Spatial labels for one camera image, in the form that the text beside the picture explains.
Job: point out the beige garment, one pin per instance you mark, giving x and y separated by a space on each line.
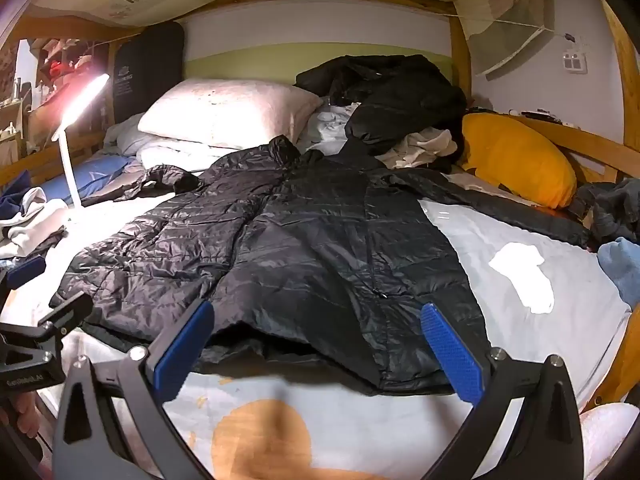
420 147

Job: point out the black puffer coat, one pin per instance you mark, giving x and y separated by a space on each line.
400 100

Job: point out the yellow pillow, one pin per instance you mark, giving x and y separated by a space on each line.
520 160

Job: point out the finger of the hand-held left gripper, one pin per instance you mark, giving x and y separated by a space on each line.
25 267
67 310

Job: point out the wooden bed frame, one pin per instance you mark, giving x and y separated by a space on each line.
461 50

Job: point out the white fluffy blanket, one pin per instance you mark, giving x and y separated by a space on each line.
610 435

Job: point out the person's left hand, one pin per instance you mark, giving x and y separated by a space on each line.
25 412

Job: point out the black quilted jacket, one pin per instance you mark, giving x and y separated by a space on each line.
300 240

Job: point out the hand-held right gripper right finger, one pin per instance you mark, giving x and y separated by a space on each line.
450 350

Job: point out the light blue quilt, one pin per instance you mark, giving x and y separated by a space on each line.
165 152

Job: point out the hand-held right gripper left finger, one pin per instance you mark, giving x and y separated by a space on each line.
182 345

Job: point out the dark grey garment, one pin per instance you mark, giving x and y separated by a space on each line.
610 210

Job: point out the white desk lamp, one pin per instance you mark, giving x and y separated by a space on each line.
67 160

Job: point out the black hanging bag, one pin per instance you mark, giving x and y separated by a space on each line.
150 70

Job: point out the light blue cloth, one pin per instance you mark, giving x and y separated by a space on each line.
622 270

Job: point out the cluttered shelf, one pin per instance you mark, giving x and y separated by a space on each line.
40 110

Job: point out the white garment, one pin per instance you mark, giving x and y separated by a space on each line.
35 220

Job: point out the white pillow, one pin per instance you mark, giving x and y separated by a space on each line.
225 110

